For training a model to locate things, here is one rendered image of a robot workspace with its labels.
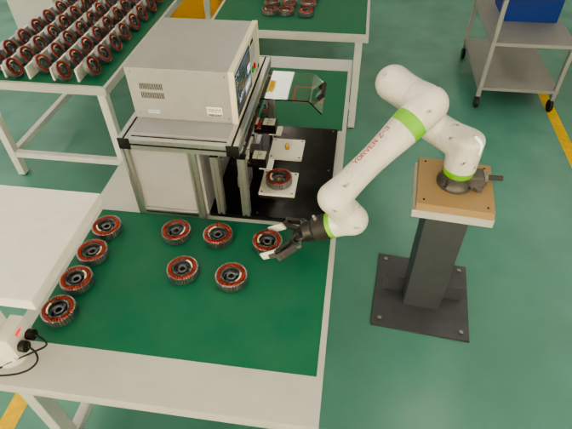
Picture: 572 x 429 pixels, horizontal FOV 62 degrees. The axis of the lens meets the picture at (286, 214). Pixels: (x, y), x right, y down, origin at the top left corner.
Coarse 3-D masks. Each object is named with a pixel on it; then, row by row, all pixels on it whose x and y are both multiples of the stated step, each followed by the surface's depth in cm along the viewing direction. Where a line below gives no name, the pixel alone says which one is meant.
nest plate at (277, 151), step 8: (272, 144) 220; (280, 144) 220; (296, 144) 220; (304, 144) 220; (272, 152) 216; (280, 152) 216; (288, 152) 216; (296, 152) 215; (288, 160) 213; (296, 160) 212
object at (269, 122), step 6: (264, 120) 210; (270, 120) 210; (276, 120) 210; (264, 126) 207; (270, 126) 207; (276, 126) 209; (282, 126) 213; (258, 132) 210; (264, 132) 209; (270, 132) 209; (276, 132) 210
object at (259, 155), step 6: (258, 150) 194; (252, 156) 191; (258, 156) 191; (264, 156) 191; (234, 162) 192; (252, 162) 191; (258, 162) 190; (264, 162) 190; (270, 162) 195; (264, 168) 192; (270, 168) 192
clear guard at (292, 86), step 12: (276, 72) 211; (288, 72) 211; (300, 72) 211; (276, 84) 203; (288, 84) 203; (300, 84) 203; (312, 84) 203; (264, 96) 196; (276, 96) 196; (288, 96) 196; (300, 96) 196; (312, 96) 198; (324, 96) 206
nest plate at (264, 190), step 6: (264, 174) 204; (294, 174) 204; (264, 180) 202; (294, 180) 201; (264, 186) 199; (294, 186) 199; (264, 192) 196; (270, 192) 196; (276, 192) 196; (282, 192) 196; (288, 192) 196; (294, 192) 196
